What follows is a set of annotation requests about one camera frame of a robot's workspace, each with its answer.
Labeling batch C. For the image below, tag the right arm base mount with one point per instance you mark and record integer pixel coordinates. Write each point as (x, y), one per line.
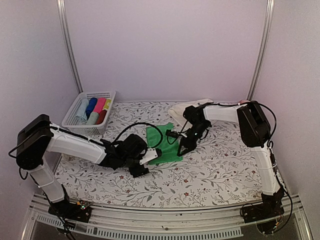
(257, 212)

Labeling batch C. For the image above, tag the right aluminium frame post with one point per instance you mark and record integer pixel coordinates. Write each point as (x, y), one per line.
(267, 24)

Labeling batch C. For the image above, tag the white plastic basket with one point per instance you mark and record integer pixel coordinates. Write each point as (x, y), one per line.
(71, 123)

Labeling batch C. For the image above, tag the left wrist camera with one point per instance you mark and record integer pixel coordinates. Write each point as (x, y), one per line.
(151, 154)

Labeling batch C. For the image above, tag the floral tablecloth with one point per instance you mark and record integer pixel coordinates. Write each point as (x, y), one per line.
(221, 170)

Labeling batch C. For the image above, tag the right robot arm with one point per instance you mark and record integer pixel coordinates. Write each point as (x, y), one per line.
(255, 133)

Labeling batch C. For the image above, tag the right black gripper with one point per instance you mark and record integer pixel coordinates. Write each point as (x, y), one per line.
(190, 146)

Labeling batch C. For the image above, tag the front aluminium rail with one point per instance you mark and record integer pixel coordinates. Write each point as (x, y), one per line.
(115, 222)

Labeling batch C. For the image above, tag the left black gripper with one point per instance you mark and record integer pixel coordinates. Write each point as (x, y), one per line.
(139, 172)

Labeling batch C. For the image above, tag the aluminium frame post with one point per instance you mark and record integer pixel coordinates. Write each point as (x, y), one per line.
(267, 24)
(68, 44)

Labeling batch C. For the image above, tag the pink rolled towel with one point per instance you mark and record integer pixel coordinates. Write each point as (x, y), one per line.
(99, 105)

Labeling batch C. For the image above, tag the yellow-green dotted rolled towel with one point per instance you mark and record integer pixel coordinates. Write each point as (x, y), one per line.
(107, 103)

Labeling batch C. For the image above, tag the left aluminium frame post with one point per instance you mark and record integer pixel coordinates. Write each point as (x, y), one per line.
(68, 44)

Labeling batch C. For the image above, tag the cream white towel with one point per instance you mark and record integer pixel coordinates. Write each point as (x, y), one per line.
(177, 110)

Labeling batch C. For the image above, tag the dark blue rolled towel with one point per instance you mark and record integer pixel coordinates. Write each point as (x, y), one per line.
(90, 107)

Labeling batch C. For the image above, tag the sage green rolled towel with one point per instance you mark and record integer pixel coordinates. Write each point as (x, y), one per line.
(93, 117)

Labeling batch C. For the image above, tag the patterned small bowl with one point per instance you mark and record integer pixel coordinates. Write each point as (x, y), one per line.
(243, 101)

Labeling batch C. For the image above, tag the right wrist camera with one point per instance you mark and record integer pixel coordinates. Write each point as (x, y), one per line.
(174, 134)

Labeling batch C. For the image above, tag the maroon rolled towel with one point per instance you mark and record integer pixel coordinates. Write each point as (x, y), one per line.
(101, 117)

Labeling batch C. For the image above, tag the light blue rolled towel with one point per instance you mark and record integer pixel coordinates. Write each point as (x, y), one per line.
(81, 115)

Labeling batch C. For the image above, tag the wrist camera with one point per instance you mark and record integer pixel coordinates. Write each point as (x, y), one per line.
(151, 154)
(174, 134)

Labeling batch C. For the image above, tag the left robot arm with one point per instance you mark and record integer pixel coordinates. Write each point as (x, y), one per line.
(41, 136)

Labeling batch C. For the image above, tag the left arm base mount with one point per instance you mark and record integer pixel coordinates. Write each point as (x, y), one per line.
(70, 211)

